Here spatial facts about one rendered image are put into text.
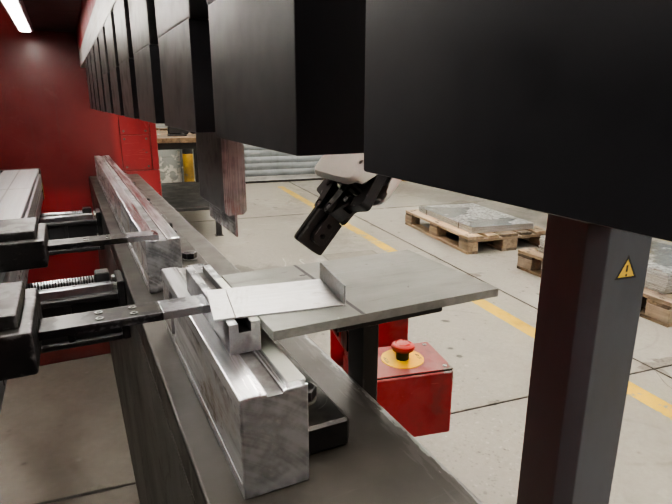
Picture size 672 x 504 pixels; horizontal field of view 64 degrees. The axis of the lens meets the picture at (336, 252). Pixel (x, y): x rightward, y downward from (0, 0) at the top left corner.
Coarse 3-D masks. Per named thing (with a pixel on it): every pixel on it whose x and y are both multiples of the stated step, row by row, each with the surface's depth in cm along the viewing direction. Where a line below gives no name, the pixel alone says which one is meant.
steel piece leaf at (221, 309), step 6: (210, 294) 57; (216, 294) 57; (222, 294) 57; (210, 300) 55; (216, 300) 55; (222, 300) 55; (228, 300) 55; (210, 306) 53; (216, 306) 53; (222, 306) 53; (228, 306) 53; (216, 312) 52; (222, 312) 52; (228, 312) 52; (216, 318) 50; (222, 318) 50; (228, 318) 50; (234, 318) 51
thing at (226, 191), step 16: (208, 144) 50; (224, 144) 46; (240, 144) 47; (208, 160) 51; (224, 160) 46; (240, 160) 47; (208, 176) 52; (224, 176) 47; (240, 176) 47; (208, 192) 52; (224, 192) 47; (240, 192) 48; (224, 208) 47; (240, 208) 48; (224, 224) 52
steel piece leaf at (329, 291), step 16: (320, 272) 61; (240, 288) 58; (256, 288) 58; (272, 288) 58; (288, 288) 58; (304, 288) 58; (320, 288) 58; (336, 288) 56; (240, 304) 54; (256, 304) 54; (272, 304) 54; (288, 304) 54; (304, 304) 54; (320, 304) 54; (336, 304) 54
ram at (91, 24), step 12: (84, 0) 147; (96, 0) 110; (108, 0) 88; (84, 12) 154; (96, 12) 114; (108, 12) 90; (84, 24) 161; (96, 24) 118; (84, 36) 170; (96, 36) 122; (84, 48) 179; (84, 60) 192
